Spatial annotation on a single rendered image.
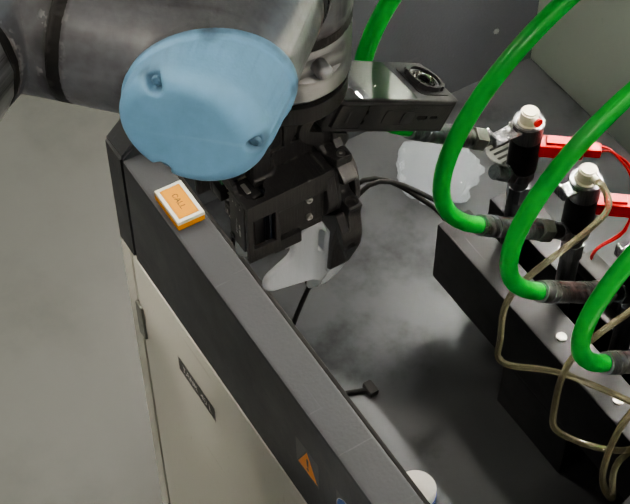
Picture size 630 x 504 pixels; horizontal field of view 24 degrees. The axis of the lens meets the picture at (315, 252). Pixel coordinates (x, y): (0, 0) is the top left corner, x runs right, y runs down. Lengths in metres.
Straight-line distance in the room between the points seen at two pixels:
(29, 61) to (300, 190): 0.23
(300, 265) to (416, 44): 0.71
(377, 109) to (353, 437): 0.46
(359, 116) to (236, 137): 0.22
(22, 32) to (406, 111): 0.29
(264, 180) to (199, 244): 0.54
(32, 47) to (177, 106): 0.08
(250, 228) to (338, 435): 0.44
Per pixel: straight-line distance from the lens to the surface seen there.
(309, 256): 0.96
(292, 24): 0.71
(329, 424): 1.29
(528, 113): 1.27
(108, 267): 2.65
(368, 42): 1.08
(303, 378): 1.32
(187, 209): 1.44
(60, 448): 2.44
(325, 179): 0.89
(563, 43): 1.73
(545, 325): 1.34
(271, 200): 0.87
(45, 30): 0.72
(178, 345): 1.62
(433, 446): 1.43
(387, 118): 0.91
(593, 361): 1.08
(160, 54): 0.68
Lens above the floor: 2.04
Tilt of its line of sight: 50 degrees down
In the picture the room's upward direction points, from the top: straight up
